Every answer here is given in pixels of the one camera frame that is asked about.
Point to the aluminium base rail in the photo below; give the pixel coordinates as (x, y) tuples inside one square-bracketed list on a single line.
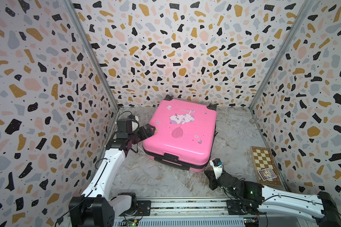
[(201, 212)]

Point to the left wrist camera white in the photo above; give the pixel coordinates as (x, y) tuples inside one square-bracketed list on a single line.
[(134, 122)]

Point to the wooden chessboard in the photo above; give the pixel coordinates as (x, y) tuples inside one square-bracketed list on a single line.
[(262, 158)]

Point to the small picture card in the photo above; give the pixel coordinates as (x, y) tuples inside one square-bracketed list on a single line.
[(267, 174)]

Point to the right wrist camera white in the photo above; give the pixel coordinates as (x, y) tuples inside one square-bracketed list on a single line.
[(217, 166)]

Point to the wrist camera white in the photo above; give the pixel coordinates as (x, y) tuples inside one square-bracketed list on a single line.
[(217, 166), (134, 122)]

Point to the right aluminium corner post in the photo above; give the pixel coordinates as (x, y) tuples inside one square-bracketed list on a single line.
[(302, 14)]

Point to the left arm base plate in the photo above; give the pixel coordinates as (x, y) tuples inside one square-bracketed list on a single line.
[(143, 208)]

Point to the green circuit board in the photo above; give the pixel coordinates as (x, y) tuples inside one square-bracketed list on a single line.
[(251, 222), (129, 223)]

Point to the left aluminium corner post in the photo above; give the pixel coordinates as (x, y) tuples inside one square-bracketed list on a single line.
[(88, 48)]

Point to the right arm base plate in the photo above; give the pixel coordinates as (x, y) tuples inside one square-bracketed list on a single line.
[(234, 207)]

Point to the aluminium corner post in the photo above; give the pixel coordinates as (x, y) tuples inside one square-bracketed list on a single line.
[(302, 14), (88, 48)]

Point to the left green circuit board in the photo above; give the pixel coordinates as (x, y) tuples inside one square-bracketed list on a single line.
[(129, 223)]

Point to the right green circuit board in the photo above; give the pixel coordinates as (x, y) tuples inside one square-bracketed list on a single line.
[(251, 222)]

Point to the pink hard-shell suitcase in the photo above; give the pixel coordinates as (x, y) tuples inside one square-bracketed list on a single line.
[(184, 134)]

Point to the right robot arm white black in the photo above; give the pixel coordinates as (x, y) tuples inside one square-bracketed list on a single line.
[(254, 198)]

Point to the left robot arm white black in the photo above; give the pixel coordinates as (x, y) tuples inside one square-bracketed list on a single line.
[(94, 207)]

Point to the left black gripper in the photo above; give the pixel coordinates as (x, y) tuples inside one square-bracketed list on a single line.
[(149, 132)]

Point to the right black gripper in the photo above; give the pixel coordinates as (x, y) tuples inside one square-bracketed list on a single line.
[(211, 179)]

